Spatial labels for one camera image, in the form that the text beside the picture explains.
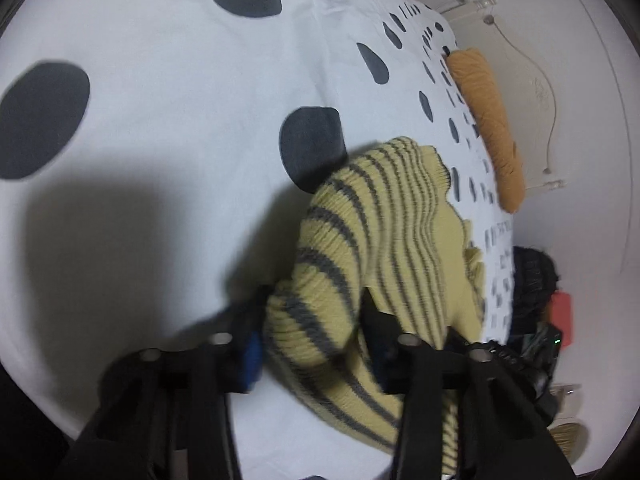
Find orange quilted pillow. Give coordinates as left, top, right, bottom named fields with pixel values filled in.
left=445, top=48, right=527, bottom=213

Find white polka dot blanket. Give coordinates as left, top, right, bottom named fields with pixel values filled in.
left=0, top=0, right=517, bottom=480

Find beige woven basket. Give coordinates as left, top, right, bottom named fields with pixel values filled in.
left=549, top=422, right=592, bottom=457

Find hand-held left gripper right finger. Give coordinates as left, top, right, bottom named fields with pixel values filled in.
left=357, top=290, right=576, bottom=480

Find yellow striped knit sweater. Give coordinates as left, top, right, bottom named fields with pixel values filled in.
left=264, top=136, right=487, bottom=477

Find black backpack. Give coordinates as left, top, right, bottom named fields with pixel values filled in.
left=512, top=246, right=560, bottom=337

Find coral orange bag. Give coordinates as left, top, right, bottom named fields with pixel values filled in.
left=547, top=291, right=574, bottom=350

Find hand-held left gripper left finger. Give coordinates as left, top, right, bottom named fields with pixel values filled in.
left=64, top=285, right=275, bottom=480

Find white wall cable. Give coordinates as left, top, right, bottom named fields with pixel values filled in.
left=481, top=14, right=560, bottom=175

